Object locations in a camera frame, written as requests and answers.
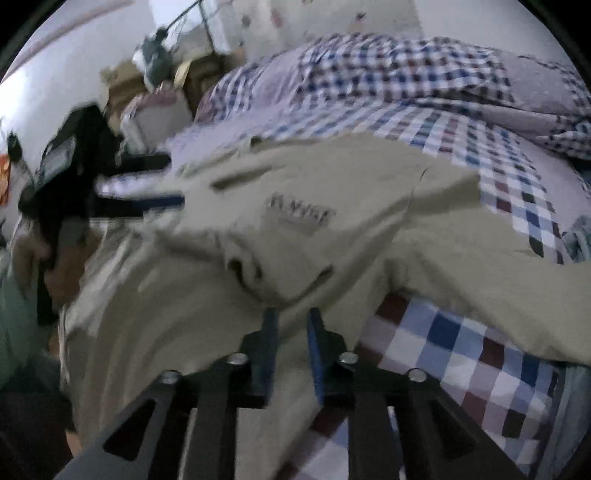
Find pineapple print wall cloth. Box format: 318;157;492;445
203;0;428;61

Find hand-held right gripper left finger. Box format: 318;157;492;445
53;307;280;480

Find khaki pants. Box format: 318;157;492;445
58;131;591;480

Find cardboard box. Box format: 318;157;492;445
178;53;252;118

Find small-check rolled quilt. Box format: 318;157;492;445
194;32;591;160

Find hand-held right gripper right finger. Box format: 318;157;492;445
307;307;527;480

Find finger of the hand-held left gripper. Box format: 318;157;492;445
92;194;186;219
113;153;172;177

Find black metal rack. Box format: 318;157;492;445
164;0;222;56

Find teal bag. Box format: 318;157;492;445
134;30;178;90

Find checkered lace bedspread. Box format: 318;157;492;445
166;99;578;480

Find orange wall decoration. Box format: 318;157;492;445
0;152;12;206

